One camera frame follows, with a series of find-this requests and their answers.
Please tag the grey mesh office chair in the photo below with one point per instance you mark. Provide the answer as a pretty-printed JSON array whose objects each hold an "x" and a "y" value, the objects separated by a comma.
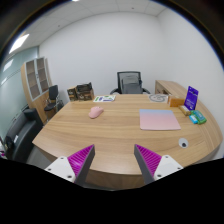
[{"x": 129, "y": 82}]

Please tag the dark cardboard box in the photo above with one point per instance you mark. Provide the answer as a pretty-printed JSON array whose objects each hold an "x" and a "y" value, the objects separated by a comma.
[{"x": 85, "y": 92}]

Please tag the green packet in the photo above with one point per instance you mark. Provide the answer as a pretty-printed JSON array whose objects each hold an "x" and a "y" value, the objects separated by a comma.
[{"x": 199, "y": 116}]

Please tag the black leather executive chair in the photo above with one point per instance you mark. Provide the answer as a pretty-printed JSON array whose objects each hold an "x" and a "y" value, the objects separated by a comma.
[{"x": 19, "y": 138}]

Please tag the white green paper sheet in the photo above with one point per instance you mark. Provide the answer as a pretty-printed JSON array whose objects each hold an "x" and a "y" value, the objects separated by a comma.
[{"x": 104, "y": 98}]

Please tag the small black side chair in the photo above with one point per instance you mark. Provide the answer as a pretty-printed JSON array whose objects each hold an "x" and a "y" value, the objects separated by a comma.
[{"x": 53, "y": 101}]

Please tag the desk cable grommet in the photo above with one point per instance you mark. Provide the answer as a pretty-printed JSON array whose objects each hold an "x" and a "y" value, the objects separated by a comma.
[{"x": 183, "y": 143}]

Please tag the wooden side desk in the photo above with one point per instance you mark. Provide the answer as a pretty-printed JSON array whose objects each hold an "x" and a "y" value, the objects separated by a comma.
[{"x": 170, "y": 88}]

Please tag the pink blue mouse pad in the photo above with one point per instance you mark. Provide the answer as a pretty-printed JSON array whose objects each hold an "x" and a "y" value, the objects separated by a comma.
[{"x": 158, "y": 120}]

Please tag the round grey coaster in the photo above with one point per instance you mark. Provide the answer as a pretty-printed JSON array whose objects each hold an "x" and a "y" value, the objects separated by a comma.
[{"x": 158, "y": 98}]

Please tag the blue packet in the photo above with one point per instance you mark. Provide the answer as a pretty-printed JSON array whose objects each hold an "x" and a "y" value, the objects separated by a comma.
[{"x": 193, "y": 119}]

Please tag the wooden glass-door cabinet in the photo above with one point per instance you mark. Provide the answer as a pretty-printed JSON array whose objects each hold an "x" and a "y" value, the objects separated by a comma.
[{"x": 35, "y": 81}]

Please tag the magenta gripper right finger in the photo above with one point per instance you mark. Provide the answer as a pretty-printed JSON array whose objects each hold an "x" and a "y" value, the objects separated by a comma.
[{"x": 153, "y": 166}]

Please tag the beige small packet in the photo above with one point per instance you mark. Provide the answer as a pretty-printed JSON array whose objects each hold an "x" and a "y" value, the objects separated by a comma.
[{"x": 184, "y": 110}]

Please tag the orange wooden box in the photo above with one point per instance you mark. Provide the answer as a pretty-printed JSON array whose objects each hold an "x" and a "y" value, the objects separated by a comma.
[{"x": 175, "y": 101}]

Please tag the pink computer mouse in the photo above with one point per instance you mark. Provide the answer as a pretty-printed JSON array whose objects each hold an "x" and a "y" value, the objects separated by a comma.
[{"x": 95, "y": 112}]

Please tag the small brown box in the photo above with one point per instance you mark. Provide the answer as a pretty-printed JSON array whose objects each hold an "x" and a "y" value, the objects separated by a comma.
[{"x": 72, "y": 94}]

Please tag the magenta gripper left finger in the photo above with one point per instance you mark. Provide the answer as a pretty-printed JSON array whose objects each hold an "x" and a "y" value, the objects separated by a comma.
[{"x": 75, "y": 167}]

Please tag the purple standing sign card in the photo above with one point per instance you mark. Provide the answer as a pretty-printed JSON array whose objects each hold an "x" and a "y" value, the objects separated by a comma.
[{"x": 191, "y": 98}]

